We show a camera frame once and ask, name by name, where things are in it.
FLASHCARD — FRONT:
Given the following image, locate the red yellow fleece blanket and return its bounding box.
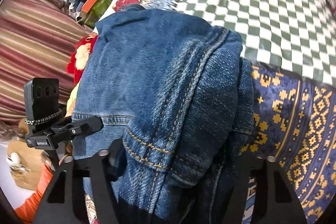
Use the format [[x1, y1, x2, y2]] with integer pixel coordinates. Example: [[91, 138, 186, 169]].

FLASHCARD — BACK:
[[65, 32, 98, 117]]

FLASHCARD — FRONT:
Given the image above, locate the patchwork patterned bedsheet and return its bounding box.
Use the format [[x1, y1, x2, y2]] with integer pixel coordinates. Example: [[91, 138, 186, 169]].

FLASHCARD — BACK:
[[113, 0, 335, 223]]

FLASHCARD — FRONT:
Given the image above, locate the striped maroon curtain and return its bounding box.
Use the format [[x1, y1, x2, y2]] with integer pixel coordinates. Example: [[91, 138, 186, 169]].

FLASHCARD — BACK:
[[1, 0, 92, 126]]

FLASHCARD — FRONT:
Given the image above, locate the blue denim jacket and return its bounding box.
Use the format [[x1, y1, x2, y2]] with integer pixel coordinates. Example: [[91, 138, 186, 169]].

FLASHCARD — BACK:
[[72, 6, 253, 223]]

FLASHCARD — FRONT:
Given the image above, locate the person's left hand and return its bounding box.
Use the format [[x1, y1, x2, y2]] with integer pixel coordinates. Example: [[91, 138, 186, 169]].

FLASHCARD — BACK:
[[40, 141, 73, 171]]

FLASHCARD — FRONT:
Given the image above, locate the orange sleeve forearm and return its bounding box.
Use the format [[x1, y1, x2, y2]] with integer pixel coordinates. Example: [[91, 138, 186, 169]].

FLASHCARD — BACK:
[[15, 165, 53, 223]]

